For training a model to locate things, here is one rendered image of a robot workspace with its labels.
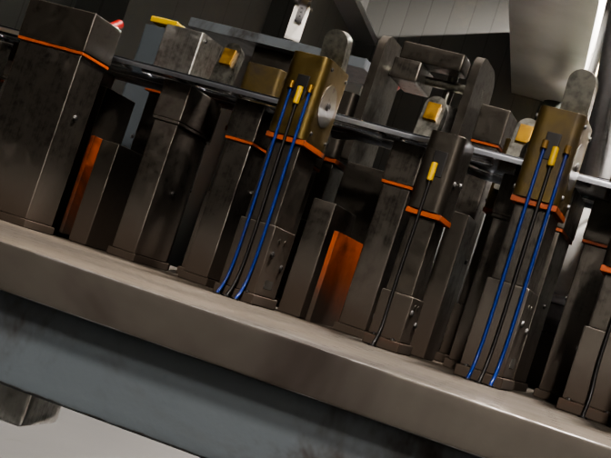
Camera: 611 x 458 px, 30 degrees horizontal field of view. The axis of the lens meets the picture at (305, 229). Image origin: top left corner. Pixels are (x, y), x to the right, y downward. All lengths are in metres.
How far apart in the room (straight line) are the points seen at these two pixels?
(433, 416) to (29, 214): 0.95
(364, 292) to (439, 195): 0.23
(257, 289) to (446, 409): 0.67
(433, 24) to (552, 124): 9.53
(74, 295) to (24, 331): 0.08
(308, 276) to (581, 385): 0.46
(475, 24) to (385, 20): 0.85
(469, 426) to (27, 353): 0.38
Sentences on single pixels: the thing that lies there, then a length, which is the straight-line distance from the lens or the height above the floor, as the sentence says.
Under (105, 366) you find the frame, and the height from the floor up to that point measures 0.63.
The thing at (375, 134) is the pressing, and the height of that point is 1.00.
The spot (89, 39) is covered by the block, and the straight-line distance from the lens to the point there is 1.72.
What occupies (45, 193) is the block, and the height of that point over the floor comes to 0.76.
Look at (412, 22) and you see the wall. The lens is 10.96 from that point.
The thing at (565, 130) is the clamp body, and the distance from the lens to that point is 1.41.
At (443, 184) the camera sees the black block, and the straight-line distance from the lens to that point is 1.47.
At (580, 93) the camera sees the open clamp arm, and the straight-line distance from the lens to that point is 1.50.
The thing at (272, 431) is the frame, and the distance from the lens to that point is 0.95.
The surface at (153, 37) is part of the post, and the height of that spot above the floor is 1.12.
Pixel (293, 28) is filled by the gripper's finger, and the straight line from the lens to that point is 2.18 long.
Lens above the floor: 0.74
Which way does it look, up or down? 3 degrees up
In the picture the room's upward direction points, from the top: 18 degrees clockwise
